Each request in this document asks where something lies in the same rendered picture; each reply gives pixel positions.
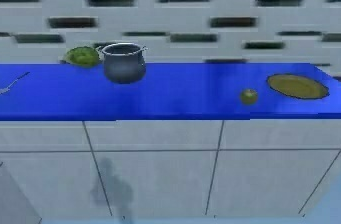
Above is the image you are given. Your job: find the blue-topped white kitchen counter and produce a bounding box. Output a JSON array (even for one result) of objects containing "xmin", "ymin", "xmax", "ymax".
[{"xmin": 0, "ymin": 62, "xmax": 341, "ymax": 221}]

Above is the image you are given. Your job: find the dark grey metal pot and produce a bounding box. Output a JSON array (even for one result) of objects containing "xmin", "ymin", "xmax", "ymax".
[{"xmin": 97, "ymin": 42, "xmax": 149, "ymax": 85}]

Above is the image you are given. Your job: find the small green apple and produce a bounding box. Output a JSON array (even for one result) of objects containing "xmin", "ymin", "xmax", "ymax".
[{"xmin": 240, "ymin": 88, "xmax": 259, "ymax": 106}]

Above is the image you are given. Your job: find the green lettuce head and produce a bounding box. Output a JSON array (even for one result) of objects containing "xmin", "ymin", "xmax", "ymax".
[{"xmin": 61, "ymin": 45, "xmax": 101, "ymax": 69}]

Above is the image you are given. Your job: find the olive green plate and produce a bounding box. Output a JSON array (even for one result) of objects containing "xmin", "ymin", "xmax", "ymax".
[{"xmin": 266, "ymin": 73, "xmax": 330, "ymax": 101}]

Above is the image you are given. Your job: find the grey metal spoon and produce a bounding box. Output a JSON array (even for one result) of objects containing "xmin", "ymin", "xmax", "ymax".
[{"xmin": 0, "ymin": 71, "xmax": 31, "ymax": 97}]

